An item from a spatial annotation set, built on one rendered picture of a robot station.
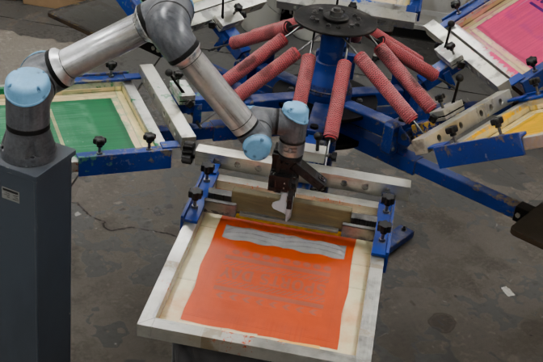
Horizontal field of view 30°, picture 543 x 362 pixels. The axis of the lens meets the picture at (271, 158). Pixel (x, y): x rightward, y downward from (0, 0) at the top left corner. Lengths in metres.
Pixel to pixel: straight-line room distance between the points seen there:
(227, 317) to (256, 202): 0.46
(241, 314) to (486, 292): 2.12
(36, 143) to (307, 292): 0.83
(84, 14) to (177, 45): 1.87
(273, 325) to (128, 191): 2.42
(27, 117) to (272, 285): 0.79
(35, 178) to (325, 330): 0.86
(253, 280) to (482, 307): 1.90
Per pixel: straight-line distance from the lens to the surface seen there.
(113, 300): 4.26
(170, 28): 2.59
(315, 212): 2.97
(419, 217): 5.04
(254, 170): 3.20
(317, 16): 3.62
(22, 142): 2.76
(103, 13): 4.46
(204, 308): 2.68
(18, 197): 2.82
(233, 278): 2.79
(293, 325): 2.66
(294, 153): 2.86
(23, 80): 2.73
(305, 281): 2.82
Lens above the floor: 2.60
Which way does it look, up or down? 29 degrees down
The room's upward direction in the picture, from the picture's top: 7 degrees clockwise
